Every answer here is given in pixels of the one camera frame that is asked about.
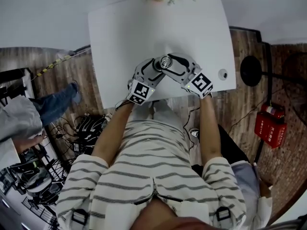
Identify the red fire extinguisher box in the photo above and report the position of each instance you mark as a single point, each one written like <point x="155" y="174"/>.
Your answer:
<point x="271" y="129"/>

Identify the black round stand base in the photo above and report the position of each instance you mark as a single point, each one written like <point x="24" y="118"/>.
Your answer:
<point x="250" y="70"/>

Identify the red fire extinguisher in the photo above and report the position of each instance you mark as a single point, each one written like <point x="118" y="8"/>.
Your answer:
<point x="272" y="110"/>

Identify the black power adapter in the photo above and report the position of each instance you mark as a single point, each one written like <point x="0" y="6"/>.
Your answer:
<point x="76" y="147"/>

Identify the person's left forearm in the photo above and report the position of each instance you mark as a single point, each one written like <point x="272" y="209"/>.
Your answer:
<point x="112" y="135"/>

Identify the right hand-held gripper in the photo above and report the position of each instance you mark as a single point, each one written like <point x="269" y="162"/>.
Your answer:
<point x="197" y="81"/>

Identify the black chair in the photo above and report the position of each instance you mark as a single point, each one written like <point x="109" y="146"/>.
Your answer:
<point x="231" y="145"/>

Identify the yellow and black striped tape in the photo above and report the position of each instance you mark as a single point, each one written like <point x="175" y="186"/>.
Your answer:
<point x="51" y="66"/>

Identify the person's right forearm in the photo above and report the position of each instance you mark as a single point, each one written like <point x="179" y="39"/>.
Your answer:
<point x="209" y="128"/>

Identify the white trousers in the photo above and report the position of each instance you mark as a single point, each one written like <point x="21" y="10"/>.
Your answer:
<point x="165" y="111"/>

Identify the small white dome device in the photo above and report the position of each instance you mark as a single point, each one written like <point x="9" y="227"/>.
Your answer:
<point x="223" y="74"/>

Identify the grey metal bottle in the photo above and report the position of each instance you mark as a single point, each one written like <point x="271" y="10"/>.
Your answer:
<point x="158" y="65"/>

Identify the shiny metal bottle lid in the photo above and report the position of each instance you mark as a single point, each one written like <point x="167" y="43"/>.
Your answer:
<point x="166" y="62"/>

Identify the white striped shirt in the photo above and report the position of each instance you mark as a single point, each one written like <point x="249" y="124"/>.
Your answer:
<point x="144" y="166"/>

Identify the white shelf unit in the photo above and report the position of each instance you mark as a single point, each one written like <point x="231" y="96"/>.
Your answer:
<point x="16" y="83"/>

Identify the black and white shoe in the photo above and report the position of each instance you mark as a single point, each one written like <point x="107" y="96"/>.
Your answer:
<point x="194" y="132"/>

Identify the light blue cloth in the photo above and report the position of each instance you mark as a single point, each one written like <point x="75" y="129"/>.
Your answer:
<point x="245" y="178"/>

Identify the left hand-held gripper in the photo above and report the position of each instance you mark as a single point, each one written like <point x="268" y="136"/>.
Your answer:
<point x="140" y="90"/>

